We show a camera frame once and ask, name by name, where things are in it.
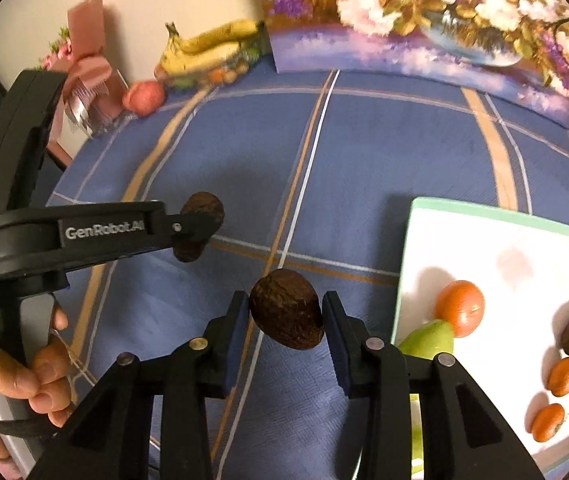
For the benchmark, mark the blue plaid tablecloth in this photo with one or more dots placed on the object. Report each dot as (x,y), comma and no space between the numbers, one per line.
(314,170)

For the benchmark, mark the yellow banana bunch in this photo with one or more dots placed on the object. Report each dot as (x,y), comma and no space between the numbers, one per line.
(204,45)

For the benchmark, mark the pink wrapped bouquet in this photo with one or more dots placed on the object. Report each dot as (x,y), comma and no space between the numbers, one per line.
(87,75)

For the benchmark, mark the brown kiwi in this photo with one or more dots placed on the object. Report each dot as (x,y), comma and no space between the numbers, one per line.
(204,206)

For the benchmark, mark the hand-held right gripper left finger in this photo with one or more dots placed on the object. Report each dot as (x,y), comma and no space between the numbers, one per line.
(237,346)

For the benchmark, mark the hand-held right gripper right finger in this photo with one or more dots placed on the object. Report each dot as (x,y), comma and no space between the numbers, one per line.
(337,351)

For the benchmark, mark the floral painting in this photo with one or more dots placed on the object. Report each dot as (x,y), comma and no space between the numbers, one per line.
(439,25)

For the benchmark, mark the large orange tangerine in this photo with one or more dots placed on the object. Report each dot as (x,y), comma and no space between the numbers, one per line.
(460,307)

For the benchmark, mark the clear glass fruit bowl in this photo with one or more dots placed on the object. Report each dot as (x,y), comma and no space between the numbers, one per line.
(214,76)

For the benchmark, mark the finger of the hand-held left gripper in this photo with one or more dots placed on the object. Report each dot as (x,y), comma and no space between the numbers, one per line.
(189,227)

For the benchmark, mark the large green apple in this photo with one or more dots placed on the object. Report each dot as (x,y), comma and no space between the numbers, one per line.
(427,341)

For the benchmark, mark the red apple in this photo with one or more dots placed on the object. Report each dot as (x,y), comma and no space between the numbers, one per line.
(143,96)

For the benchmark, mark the small green apple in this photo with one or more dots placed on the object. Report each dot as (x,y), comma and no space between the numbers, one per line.
(417,435)

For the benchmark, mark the small orange tangerine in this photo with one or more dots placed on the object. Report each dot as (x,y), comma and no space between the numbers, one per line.
(547,422)
(562,376)

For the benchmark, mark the person's left hand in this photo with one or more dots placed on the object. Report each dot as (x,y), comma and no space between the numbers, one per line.
(9,385)

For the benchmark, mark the white tray with green rim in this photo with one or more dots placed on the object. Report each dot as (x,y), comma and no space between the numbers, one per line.
(514,270)

